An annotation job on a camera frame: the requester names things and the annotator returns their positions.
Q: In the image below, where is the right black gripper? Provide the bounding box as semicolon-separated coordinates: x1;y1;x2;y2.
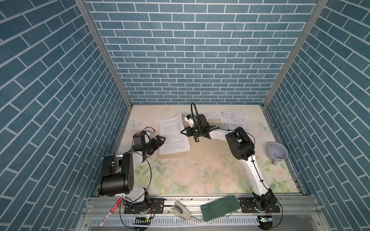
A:
180;126;203;137

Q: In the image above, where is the text printed paper sheet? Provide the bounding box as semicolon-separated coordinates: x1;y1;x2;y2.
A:
159;113;190;157

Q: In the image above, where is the beige cardboard file folder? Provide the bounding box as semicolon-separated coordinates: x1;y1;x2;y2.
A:
156;135;232;160

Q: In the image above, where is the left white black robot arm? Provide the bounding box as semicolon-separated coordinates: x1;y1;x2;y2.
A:
97;131;166;214

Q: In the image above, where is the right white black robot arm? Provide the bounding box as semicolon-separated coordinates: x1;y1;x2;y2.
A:
180;114;279;212

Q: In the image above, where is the small-text printed paper sheet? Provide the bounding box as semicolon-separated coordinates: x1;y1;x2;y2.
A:
207;112;222;119

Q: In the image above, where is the diagram printed paper sheet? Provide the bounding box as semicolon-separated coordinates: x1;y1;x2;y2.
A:
220;110;249;131

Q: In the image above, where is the grey stapler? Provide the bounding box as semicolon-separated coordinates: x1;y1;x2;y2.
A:
170;201;191;220

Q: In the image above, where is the red white marker pen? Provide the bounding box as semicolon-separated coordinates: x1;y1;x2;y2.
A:
98;197;123;228

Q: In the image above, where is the lavender ceramic cup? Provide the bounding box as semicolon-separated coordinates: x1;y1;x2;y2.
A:
267;142;289;166

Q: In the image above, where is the left controller board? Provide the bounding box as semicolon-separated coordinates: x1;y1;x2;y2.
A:
132;217;152;231

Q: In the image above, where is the controller board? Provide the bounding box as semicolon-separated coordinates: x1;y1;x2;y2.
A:
257;216;273;231
132;217;152;231

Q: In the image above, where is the green notebook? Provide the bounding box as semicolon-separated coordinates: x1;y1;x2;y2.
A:
200;195;241;222

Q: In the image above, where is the right controller board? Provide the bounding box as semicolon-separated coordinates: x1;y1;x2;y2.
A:
257;216;273;231

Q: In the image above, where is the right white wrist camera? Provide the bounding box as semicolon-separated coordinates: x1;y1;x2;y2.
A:
184;115;196;128

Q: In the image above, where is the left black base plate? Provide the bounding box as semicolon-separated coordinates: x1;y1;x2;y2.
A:
123;198;164;214

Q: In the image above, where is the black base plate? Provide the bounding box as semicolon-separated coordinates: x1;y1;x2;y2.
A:
123;198;164;214
238;197;281;213

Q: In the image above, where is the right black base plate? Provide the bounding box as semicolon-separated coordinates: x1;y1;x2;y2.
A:
238;197;281;213

